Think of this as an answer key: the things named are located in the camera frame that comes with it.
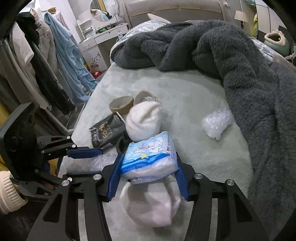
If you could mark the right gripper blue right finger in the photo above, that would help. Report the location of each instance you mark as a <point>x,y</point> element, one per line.
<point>185,179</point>

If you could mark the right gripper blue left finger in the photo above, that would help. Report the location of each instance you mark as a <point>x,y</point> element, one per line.
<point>115,177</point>

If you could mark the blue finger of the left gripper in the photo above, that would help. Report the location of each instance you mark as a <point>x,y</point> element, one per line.
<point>83,175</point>
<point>84,154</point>

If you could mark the black foil snack bag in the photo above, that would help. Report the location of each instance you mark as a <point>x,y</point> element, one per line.
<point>106,132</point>

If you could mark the blue white tissue pack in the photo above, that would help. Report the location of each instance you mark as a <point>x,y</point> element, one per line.
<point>149,160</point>

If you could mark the black curved plastic piece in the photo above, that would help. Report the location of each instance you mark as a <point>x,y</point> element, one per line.
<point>122,145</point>

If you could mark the left human hand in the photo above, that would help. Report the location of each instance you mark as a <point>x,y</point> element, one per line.
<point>17,187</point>

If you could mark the clear plastic wrap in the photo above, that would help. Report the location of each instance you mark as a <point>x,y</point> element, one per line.
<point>98,163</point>

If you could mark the cream ribbed left sleeve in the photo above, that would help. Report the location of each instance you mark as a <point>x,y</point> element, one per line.
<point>10,198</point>

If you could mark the brown cardboard tape roll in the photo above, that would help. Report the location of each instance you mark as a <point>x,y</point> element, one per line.
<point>122,105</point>

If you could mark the bubble wrap piece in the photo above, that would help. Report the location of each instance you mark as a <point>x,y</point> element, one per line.
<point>215,123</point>

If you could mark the light blue hanging garment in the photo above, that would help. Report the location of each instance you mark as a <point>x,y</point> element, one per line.
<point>68,57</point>

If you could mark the white hanging garment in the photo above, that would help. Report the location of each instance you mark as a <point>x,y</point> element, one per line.
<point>46,44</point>

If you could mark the white dressing table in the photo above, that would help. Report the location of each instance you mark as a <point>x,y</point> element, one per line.
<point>100,34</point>

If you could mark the dark grey fleece blanket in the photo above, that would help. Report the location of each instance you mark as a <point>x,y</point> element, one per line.
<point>260,94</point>

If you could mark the dark hanging clothes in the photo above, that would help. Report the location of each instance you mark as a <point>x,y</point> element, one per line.
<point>27,72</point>

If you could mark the round vanity mirror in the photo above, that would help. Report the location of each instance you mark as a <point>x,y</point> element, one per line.
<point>104,10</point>

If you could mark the patterned light blue pillow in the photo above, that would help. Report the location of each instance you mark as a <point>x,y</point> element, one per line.
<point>152,24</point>

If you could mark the green ceramic frog pot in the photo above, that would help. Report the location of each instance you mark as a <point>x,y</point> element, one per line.
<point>277,41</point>

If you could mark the beige padded headboard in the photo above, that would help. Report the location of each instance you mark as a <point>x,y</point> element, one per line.
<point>136,12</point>

